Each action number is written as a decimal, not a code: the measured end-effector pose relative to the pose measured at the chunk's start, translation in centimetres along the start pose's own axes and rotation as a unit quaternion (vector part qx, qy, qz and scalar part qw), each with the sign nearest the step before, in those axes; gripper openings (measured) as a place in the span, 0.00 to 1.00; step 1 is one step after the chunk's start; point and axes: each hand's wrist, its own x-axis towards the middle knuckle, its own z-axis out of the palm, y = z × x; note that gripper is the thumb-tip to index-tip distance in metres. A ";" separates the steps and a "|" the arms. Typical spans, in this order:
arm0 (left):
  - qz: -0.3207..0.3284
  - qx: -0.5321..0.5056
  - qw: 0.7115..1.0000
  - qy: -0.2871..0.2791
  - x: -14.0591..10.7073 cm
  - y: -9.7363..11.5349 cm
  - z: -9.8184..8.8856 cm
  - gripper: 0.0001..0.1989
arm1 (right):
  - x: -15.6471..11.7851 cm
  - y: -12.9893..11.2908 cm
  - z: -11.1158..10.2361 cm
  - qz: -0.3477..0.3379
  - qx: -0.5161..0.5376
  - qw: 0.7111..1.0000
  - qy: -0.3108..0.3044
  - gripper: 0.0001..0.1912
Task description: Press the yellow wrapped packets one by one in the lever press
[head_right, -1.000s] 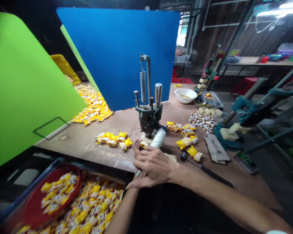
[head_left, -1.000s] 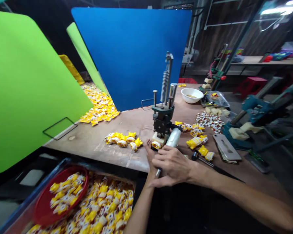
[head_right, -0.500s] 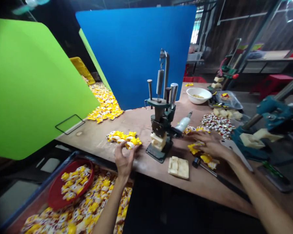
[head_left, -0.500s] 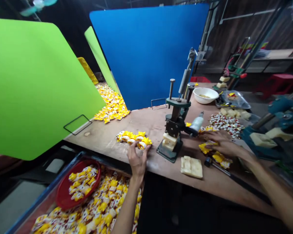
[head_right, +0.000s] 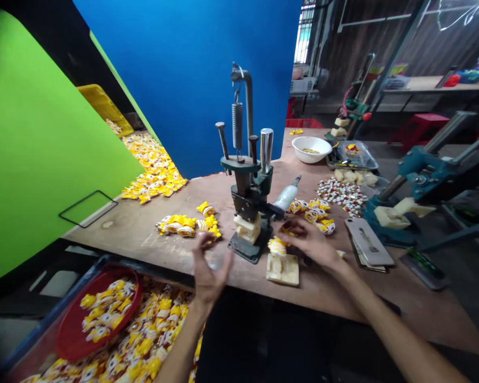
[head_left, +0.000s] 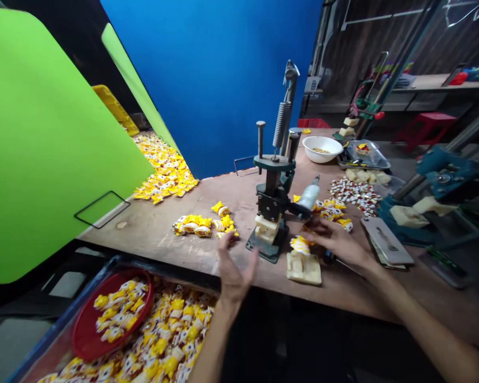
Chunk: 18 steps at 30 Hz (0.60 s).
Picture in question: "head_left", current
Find large green panel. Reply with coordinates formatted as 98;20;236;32
0;5;157;285

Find yellow toys in bowl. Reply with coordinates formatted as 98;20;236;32
93;278;149;344

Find yellow plastic crate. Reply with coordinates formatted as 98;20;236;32
91;84;141;138

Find red plastic stool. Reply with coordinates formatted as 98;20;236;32
392;112;458;155

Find large heap of yellow toys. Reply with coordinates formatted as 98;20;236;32
130;132;200;206

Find pile of red-white figures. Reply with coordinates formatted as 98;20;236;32
327;177;384;218

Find black-handled screwdriver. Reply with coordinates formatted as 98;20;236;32
322;248;369;278

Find blue backdrop panel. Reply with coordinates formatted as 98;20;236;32
100;0;324;181

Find smartphone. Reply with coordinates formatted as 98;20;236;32
360;216;416;273

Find scattered yellow-white toys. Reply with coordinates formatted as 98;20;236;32
293;194;354;234

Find green hand press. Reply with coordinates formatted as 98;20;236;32
245;59;322;265

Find metal tray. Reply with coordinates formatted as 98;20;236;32
336;139;392;171

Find grey plate with green tool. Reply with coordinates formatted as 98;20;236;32
416;245;474;291

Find pile of cream blocks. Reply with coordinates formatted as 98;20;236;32
344;167;392;187

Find green press with red knob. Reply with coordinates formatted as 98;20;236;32
332;51;390;141

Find person's left hand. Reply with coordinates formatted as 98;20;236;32
217;230;261;303

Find black wire frame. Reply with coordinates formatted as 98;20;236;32
73;190;131;230

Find cream jig block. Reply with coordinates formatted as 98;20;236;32
285;249;323;286

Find grey wire frame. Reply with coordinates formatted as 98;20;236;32
234;155;261;178

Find blue crate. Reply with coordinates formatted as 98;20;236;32
7;255;221;383

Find yellow striped toy figure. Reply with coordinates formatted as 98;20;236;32
289;235;315;256

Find person's right hand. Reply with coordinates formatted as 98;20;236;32
302;218;375;275

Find red plastic crate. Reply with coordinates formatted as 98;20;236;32
296;118;332;130

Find narrow green panel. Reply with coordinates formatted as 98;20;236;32
100;22;183;157

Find small pile of yellow toys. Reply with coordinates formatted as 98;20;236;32
171;201;240;240

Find red round bowl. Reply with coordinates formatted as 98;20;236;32
71;268;156;363

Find white bowl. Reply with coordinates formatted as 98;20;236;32
302;136;344;164

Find wooden workbench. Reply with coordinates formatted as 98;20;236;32
383;60;479;114

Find blue hand press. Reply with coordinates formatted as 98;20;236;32
376;108;479;249

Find crate load of yellow toys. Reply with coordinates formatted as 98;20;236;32
36;275;218;383

